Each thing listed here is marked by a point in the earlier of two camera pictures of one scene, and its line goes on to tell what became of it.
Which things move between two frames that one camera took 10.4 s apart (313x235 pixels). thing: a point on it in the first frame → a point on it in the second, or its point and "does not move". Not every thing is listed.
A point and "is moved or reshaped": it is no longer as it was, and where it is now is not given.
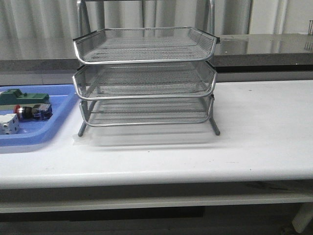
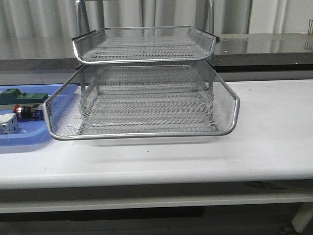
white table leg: (303, 216) does not move
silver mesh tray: (145, 45) does not move
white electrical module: (9, 124) does not move
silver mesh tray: (144, 80) is moved or reshaped
